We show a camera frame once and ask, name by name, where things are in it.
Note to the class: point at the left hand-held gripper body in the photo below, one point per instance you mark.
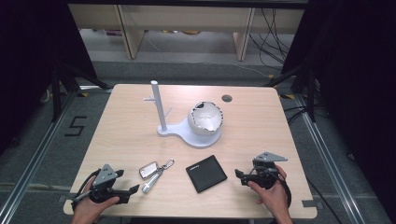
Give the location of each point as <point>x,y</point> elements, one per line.
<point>104,179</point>

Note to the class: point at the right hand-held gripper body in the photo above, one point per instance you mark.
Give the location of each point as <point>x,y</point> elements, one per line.
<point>264,174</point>

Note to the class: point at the person's right hand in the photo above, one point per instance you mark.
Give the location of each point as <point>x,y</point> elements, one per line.
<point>274,197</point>

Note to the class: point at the person's left hand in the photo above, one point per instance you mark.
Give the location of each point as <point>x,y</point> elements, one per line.
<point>90,207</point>

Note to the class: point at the black wallet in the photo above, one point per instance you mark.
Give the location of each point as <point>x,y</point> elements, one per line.
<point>206,173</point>

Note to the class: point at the white bowl with silver lining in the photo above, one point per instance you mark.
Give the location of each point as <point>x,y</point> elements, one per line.
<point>206,118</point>

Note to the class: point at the white stand with pole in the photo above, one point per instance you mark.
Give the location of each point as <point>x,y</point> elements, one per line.
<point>162,115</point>

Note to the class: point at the black tripod stand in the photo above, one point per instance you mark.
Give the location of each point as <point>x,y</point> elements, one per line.
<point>310,93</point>
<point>56,93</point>

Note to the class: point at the black curtain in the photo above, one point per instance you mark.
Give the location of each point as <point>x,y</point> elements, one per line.
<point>358,77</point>
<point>28,62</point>

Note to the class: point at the light wooden desk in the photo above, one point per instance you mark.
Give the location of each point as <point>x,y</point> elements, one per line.
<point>186,18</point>

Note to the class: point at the aluminium floor rail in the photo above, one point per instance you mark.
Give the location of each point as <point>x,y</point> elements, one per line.
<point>330,161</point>
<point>34,155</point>

